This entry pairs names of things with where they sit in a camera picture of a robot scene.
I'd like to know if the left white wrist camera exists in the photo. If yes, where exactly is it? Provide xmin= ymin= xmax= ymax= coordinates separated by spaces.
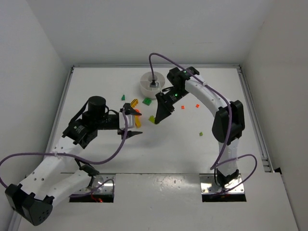
xmin=119 ymin=109 xmax=135 ymax=129

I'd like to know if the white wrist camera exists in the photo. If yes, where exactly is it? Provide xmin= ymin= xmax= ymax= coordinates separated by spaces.
xmin=149 ymin=81 xmax=159 ymax=89
xmin=119 ymin=109 xmax=135 ymax=129

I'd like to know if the metal base plate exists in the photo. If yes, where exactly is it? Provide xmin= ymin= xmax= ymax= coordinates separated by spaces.
xmin=74 ymin=174 xmax=116 ymax=195
xmin=199 ymin=174 xmax=245 ymax=194

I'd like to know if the lime green lego brick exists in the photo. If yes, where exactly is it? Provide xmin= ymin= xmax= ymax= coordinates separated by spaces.
xmin=149 ymin=115 xmax=155 ymax=123

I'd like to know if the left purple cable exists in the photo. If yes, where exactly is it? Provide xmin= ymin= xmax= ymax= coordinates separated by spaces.
xmin=0 ymin=109 xmax=128 ymax=197

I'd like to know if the yellow black striped lego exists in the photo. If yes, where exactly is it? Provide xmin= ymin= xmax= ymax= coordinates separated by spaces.
xmin=130 ymin=99 xmax=139 ymax=108

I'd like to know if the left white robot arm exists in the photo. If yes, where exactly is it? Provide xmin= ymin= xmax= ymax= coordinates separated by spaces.
xmin=1 ymin=96 xmax=141 ymax=226

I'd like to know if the white round divided container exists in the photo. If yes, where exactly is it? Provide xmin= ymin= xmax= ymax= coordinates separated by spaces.
xmin=140 ymin=71 xmax=166 ymax=99

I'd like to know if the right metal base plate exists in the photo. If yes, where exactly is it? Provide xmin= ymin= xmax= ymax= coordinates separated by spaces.
xmin=199 ymin=174 xmax=245 ymax=194

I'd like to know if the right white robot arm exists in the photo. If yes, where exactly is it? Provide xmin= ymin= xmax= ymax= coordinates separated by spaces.
xmin=154 ymin=67 xmax=245 ymax=187

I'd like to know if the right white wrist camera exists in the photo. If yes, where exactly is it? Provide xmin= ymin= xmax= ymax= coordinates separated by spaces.
xmin=149 ymin=81 xmax=159 ymax=89

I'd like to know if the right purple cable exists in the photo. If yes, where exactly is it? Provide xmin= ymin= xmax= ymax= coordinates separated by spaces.
xmin=148 ymin=52 xmax=258 ymax=197

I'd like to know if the aluminium frame rail back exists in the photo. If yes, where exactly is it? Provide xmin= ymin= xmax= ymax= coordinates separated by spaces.
xmin=72 ymin=64 xmax=241 ymax=69

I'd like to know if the yellow long lego brick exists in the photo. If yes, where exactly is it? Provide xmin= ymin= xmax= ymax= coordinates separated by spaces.
xmin=135 ymin=116 xmax=141 ymax=128

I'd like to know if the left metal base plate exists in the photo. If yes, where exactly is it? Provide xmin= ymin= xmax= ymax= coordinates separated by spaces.
xmin=74 ymin=174 xmax=116 ymax=195

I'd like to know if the purple cable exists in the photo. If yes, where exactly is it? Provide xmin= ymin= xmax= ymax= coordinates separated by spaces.
xmin=148 ymin=52 xmax=258 ymax=197
xmin=0 ymin=109 xmax=128 ymax=197

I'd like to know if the green flat lego plate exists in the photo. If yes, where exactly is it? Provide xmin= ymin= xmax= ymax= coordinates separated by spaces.
xmin=142 ymin=98 xmax=152 ymax=106

